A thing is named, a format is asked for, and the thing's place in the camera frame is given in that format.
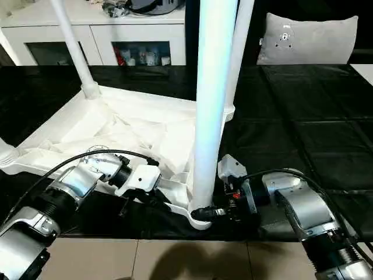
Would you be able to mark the white plastic table top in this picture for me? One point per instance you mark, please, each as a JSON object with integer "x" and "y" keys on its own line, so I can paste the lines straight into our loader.
{"x": 131, "y": 122}

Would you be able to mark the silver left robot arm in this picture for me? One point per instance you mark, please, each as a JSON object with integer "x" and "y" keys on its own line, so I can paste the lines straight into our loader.
{"x": 73, "y": 183}

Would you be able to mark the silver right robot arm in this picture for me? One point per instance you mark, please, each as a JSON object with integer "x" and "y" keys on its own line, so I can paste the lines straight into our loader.
{"x": 309, "y": 207}

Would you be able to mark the black work mat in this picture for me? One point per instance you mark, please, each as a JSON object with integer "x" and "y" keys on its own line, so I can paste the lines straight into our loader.
{"x": 306, "y": 116}

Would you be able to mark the grey cushion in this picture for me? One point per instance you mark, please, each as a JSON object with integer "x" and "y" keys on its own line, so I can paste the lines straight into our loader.
{"x": 306, "y": 38}

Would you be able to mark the white flat board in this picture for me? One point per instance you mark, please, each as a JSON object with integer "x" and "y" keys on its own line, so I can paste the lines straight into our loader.
{"x": 364, "y": 73}

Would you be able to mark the white glass-door cabinet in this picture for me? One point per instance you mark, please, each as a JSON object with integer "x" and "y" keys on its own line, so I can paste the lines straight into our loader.
{"x": 73, "y": 32}

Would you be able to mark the grey round cooker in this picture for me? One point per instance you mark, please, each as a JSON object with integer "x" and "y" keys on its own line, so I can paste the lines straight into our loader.
{"x": 154, "y": 6}

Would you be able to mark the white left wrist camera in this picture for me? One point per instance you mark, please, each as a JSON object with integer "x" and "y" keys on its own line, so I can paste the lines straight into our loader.
{"x": 142, "y": 178}

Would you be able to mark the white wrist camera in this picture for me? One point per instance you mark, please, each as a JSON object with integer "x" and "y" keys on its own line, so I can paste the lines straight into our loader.
{"x": 142, "y": 178}
{"x": 231, "y": 167}

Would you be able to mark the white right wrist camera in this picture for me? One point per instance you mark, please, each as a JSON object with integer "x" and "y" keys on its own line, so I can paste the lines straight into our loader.
{"x": 231, "y": 167}

